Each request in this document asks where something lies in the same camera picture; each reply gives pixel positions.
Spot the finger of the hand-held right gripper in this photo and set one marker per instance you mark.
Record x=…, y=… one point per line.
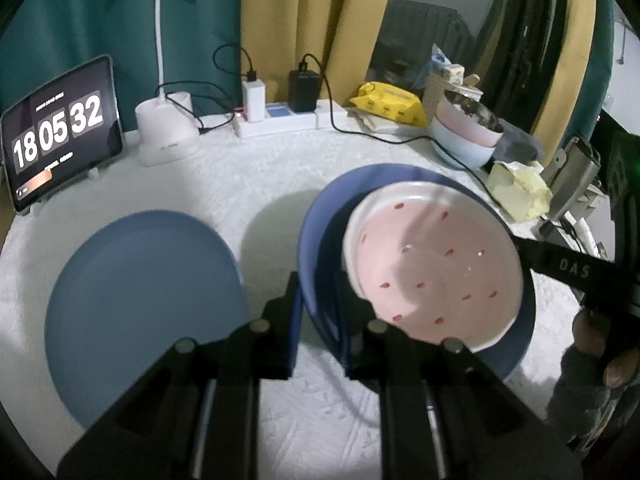
x=565, y=270

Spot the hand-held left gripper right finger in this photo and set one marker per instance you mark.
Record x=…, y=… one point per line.
x=350, y=340

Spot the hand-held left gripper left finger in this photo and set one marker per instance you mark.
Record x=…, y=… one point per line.
x=296, y=320

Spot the large blue bowl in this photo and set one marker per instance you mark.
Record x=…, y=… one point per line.
x=320, y=220

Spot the pink dotted bowl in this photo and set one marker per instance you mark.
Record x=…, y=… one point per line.
x=430, y=270

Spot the blue plate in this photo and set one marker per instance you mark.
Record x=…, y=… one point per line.
x=145, y=305

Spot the person's right hand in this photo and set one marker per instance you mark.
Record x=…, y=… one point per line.
x=587, y=332

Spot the grey cloth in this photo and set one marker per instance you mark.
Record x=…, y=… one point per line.
x=520, y=145

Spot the white tablecloth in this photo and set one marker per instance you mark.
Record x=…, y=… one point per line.
x=280, y=180

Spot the teal curtain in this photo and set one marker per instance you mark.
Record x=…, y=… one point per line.
x=75, y=10
x=604, y=50

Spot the yellow curtain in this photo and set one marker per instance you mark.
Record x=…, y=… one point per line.
x=310, y=10
x=565, y=60

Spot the light blue bowl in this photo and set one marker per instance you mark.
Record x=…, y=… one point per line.
x=460, y=152

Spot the white power strip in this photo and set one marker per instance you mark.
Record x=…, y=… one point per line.
x=300, y=122

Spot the white charger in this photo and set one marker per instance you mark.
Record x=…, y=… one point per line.
x=253, y=100

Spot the blue white packet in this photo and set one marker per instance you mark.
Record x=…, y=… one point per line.
x=445, y=65

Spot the black charger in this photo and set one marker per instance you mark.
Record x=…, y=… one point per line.
x=303, y=91

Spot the white desk lamp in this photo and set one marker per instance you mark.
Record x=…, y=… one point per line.
x=165, y=130

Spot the yellow wipes pack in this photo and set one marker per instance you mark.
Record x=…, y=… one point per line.
x=390, y=102

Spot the tablet with clock display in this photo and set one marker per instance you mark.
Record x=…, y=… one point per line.
x=60, y=130

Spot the dark window frame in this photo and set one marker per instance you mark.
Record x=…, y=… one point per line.
x=525, y=35

